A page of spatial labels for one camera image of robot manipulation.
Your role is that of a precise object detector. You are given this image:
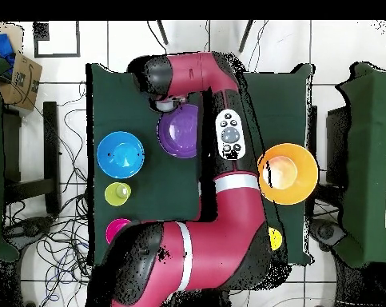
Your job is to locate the purple bowl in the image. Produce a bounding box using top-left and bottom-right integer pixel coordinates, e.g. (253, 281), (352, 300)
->
(157, 102), (201, 159)

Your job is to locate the large blue bowl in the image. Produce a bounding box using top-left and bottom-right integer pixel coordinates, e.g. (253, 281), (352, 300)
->
(96, 130), (146, 179)

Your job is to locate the dark green tablecloth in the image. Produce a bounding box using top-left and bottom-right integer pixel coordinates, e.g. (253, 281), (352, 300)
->
(85, 62), (316, 267)

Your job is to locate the pale yellow translucent cup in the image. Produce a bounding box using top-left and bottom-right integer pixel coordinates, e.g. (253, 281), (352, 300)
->
(104, 181), (132, 207)

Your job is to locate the small red bowl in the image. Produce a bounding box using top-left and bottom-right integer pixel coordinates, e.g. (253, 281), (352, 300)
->
(105, 217), (132, 245)

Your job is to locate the orange yellow cup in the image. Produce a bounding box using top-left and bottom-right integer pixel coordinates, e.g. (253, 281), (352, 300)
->
(268, 225), (284, 252)

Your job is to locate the large orange bowl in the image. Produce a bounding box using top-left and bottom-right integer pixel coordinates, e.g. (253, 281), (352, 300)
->
(257, 142), (320, 205)

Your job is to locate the black tripod leg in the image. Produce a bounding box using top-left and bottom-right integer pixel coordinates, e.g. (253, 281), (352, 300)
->
(237, 20), (254, 54)
(156, 20), (169, 46)

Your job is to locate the black metal stand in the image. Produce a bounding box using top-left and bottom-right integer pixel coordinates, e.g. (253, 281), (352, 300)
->
(2, 101), (61, 216)

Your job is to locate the dark grey floor device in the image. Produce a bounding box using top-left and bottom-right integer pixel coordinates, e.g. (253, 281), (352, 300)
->
(310, 218), (347, 247)

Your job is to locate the black floor device with knob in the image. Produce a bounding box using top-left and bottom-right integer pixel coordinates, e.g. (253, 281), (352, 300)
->
(5, 216), (54, 244)

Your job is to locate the cardboard box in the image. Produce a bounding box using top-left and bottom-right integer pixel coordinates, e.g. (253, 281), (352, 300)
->
(0, 51), (44, 112)

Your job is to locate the flat cardboard sheet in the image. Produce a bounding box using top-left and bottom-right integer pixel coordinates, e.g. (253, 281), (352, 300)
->
(0, 21), (25, 54)

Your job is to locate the blue bag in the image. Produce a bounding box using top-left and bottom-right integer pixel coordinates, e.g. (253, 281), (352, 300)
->
(0, 33), (17, 76)

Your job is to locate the tangle of floor cables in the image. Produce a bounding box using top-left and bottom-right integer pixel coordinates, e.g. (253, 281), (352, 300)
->
(2, 81), (96, 307)

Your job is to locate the black cable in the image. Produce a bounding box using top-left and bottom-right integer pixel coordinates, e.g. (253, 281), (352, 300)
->
(145, 20), (169, 56)

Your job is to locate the black square floor frame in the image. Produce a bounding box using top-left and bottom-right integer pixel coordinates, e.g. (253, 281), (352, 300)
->
(32, 20), (82, 59)

